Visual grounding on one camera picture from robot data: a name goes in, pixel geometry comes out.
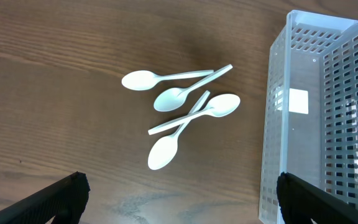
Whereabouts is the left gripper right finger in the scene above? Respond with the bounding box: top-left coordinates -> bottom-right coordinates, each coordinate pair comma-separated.
277,172 -> 358,224

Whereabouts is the white spoon bowl right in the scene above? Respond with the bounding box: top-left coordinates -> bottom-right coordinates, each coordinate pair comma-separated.
148,93 -> 241,135

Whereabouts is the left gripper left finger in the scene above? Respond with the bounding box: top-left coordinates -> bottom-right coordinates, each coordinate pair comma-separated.
0,172 -> 90,224

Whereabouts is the white spoon upper left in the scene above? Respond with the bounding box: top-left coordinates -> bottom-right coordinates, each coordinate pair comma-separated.
121,70 -> 214,91

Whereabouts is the white label sticker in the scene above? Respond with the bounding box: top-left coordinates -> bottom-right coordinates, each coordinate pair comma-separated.
288,88 -> 309,114

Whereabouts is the white spoon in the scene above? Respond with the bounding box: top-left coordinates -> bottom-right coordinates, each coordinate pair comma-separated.
121,70 -> 214,91
154,64 -> 233,112

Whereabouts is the white spoon bowl down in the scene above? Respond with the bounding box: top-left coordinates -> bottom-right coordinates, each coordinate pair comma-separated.
147,90 -> 211,171

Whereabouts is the clear perforated plastic basket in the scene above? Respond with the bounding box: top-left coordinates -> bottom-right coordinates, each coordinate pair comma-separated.
259,10 -> 358,223

